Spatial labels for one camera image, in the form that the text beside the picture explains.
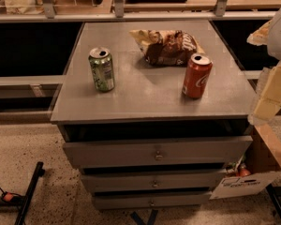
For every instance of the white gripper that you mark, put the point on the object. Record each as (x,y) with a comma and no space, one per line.
(280,37)

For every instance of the red coke can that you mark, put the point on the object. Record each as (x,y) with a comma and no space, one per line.
(197,73)

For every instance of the green soda can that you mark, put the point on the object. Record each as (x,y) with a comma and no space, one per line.
(101,64)

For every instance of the top grey drawer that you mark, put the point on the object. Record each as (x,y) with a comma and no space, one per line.
(126,153)

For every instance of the grey drawer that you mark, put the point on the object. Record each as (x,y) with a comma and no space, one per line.
(136,181)
(126,153)
(151,200)

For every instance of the brown chip bag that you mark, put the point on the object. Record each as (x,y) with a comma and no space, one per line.
(166,47)

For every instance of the cardboard box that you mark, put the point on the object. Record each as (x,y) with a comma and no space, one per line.
(262,159)

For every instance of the orange bottle in box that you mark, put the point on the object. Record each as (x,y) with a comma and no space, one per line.
(243,171)

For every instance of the grey drawer cabinet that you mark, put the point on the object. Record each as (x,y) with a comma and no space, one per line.
(147,102)

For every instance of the bottom grey drawer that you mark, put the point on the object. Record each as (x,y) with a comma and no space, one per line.
(151,200)

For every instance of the middle grey drawer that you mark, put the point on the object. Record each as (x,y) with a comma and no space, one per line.
(136,181)

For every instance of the black metal stand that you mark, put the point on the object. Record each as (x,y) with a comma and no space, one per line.
(22,202)

